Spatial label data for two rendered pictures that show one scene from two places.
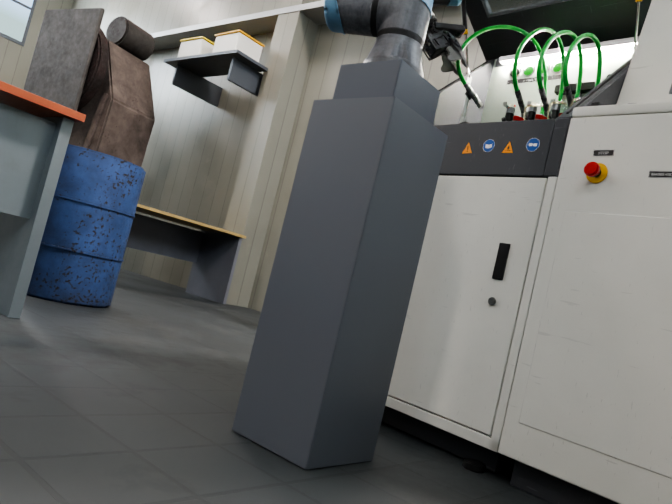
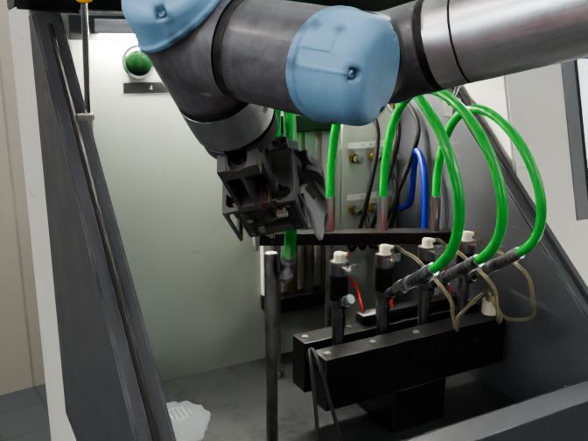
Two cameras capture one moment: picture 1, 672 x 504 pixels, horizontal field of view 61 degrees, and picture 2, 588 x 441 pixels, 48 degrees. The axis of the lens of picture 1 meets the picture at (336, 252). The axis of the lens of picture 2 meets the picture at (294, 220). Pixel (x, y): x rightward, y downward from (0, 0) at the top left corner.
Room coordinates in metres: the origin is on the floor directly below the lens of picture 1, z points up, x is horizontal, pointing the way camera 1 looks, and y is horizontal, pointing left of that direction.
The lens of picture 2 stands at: (1.72, 0.43, 1.39)
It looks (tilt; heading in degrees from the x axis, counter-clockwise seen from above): 14 degrees down; 285
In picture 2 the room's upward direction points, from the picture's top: straight up
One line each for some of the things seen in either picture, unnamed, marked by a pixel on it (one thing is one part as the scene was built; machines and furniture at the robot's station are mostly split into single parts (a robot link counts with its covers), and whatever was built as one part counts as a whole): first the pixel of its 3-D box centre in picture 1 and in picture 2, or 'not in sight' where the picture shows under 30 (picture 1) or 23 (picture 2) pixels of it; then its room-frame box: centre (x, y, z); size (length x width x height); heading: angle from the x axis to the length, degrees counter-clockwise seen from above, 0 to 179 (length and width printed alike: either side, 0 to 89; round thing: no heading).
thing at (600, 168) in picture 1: (593, 170); not in sight; (1.37, -0.56, 0.80); 0.05 x 0.04 x 0.05; 43
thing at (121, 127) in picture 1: (82, 136); not in sight; (6.36, 3.06, 1.36); 1.42 x 1.25 x 2.72; 50
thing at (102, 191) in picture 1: (79, 225); not in sight; (2.99, 1.33, 0.38); 0.51 x 0.51 x 0.76
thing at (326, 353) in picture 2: not in sight; (401, 367); (1.81, -0.54, 0.91); 0.34 x 0.10 x 0.15; 43
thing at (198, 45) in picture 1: (201, 55); not in sight; (5.93, 1.87, 2.43); 0.40 x 0.33 x 0.22; 50
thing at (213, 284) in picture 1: (162, 252); not in sight; (5.03, 1.48, 0.33); 1.22 x 0.64 x 0.65; 140
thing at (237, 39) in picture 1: (237, 50); not in sight; (5.55, 1.42, 2.43); 0.41 x 0.34 x 0.22; 50
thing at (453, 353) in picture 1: (421, 285); not in sight; (1.72, -0.27, 0.44); 0.65 x 0.02 x 0.68; 43
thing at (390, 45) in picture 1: (395, 58); not in sight; (1.36, -0.03, 0.95); 0.15 x 0.15 x 0.10
